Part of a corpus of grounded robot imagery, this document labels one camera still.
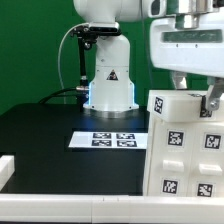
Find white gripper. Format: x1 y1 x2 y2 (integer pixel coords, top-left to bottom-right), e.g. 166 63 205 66
150 16 224 111

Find white cabinet body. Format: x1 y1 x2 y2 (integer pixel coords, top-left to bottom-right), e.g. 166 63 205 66
142 113 224 198

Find white box part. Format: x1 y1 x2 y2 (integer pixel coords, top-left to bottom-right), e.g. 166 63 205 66
147 90 224 122

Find white door panel with handle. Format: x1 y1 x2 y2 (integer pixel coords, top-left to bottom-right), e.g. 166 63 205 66
150 121 195 197

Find small white panel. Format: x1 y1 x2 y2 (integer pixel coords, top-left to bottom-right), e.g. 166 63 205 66
188 122 224 198

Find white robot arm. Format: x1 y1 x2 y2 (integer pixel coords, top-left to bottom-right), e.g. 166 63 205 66
73 0 224 115

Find white marker base sheet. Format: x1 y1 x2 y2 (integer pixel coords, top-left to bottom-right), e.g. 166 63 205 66
69 131 147 149

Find white left fence block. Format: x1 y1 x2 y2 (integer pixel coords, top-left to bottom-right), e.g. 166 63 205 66
0 155 15 191

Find black camera on stand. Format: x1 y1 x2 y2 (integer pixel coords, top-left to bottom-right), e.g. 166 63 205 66
70 22 121 111

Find grey camera cable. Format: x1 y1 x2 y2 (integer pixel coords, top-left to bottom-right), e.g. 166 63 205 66
57 22 86 105

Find black cables at base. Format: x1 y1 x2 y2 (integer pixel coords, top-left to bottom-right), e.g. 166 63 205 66
37 87 88 105

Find white front fence rail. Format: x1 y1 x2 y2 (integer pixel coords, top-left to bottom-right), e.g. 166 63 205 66
0 194 224 224

